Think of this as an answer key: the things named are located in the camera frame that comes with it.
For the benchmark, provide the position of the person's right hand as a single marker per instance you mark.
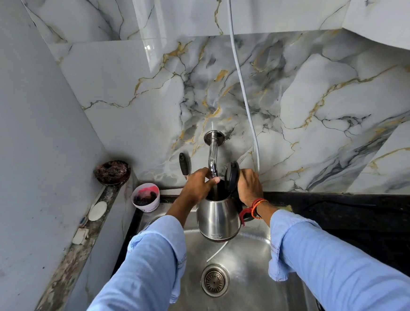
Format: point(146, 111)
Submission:
point(250, 189)

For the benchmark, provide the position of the person's left hand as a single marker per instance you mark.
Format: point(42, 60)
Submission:
point(195, 189)

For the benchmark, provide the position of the person's left thumb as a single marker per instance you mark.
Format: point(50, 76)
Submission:
point(212, 181)

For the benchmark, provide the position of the person's right fingers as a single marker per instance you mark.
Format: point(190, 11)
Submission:
point(242, 174)

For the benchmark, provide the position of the stainless steel electric kettle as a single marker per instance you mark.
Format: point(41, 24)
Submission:
point(218, 218)

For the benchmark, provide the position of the person's right forearm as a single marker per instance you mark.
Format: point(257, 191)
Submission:
point(334, 267)

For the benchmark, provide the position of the person's left forearm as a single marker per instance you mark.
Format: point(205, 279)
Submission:
point(147, 271)

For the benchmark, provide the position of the pink scrubber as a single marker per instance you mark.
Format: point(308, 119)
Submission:
point(147, 191)

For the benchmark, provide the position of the white plastic cup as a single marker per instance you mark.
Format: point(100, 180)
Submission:
point(148, 206)

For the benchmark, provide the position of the dark steel wool scrubber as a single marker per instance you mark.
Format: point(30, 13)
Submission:
point(144, 200)

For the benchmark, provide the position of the white plastic tube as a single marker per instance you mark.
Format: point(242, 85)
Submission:
point(217, 252)

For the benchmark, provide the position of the round metal sink drain strainer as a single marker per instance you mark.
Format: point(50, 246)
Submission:
point(215, 280)

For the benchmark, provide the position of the dark round dish with scrubber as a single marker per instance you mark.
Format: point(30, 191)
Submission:
point(112, 172)

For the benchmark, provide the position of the stainless steel sink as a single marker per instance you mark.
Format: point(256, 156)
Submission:
point(250, 281)

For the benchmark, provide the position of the oval white soap bar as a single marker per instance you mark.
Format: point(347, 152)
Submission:
point(98, 211)

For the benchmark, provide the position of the small white soap piece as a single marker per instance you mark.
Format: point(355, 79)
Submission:
point(80, 236)

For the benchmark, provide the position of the chrome wall faucet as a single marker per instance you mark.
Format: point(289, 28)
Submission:
point(212, 149)

